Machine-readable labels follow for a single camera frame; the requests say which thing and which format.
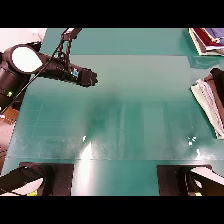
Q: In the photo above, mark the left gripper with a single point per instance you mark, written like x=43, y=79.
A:
x=88, y=77

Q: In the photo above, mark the black garment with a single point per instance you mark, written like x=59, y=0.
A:
x=219, y=80

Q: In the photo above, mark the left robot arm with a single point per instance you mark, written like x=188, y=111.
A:
x=55, y=70

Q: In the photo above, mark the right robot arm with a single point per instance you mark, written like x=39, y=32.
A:
x=171, y=180

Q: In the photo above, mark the cream garment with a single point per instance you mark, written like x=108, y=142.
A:
x=200, y=45

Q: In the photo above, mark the white striped garment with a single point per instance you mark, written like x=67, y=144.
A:
x=206, y=103

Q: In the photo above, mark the dark red garment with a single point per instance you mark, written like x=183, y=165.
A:
x=205, y=36

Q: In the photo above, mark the brown garment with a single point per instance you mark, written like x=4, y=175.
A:
x=213, y=90

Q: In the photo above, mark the purple garment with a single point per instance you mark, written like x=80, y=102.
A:
x=216, y=33

